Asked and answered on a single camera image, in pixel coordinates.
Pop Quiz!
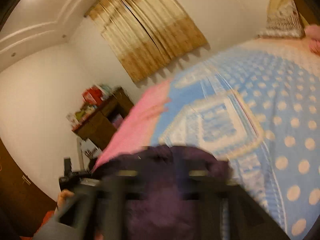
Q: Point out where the patterned pillow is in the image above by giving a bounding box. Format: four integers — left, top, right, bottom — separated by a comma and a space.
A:
257, 0, 305, 39

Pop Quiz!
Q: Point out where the dark wooden desk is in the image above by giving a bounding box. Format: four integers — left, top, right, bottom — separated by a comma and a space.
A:
72, 87, 133, 150

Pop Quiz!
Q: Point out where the pink bed cover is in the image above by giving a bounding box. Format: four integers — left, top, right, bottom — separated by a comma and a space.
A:
93, 79, 171, 170

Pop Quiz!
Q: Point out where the white card on desk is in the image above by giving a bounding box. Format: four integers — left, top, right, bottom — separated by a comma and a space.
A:
66, 113, 79, 129

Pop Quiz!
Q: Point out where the brown wooden door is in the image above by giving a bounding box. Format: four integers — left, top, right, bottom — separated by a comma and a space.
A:
1, 143, 56, 239

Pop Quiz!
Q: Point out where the silver door handle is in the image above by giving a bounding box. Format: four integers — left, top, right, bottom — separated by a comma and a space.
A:
22, 175, 31, 186

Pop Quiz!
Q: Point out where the person's left hand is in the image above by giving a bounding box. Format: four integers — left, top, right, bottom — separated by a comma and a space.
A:
56, 189, 74, 211

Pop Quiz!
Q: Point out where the red gift box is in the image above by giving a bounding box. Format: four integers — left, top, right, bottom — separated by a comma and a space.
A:
82, 86, 103, 106

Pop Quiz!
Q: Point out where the dark purple padded jacket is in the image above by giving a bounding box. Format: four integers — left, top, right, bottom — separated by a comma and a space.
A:
93, 145, 229, 239

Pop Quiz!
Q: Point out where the beige patterned curtain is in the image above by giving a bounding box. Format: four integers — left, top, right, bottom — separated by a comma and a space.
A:
87, 0, 207, 83

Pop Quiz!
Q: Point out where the blue patterned bed blanket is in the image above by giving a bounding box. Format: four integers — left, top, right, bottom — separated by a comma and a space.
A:
151, 39, 319, 239

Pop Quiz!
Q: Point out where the white printed bag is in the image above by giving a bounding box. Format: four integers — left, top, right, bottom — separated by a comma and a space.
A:
76, 137, 101, 169

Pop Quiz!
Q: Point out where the pink folded cloth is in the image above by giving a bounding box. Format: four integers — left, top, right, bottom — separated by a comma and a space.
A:
304, 24, 320, 55

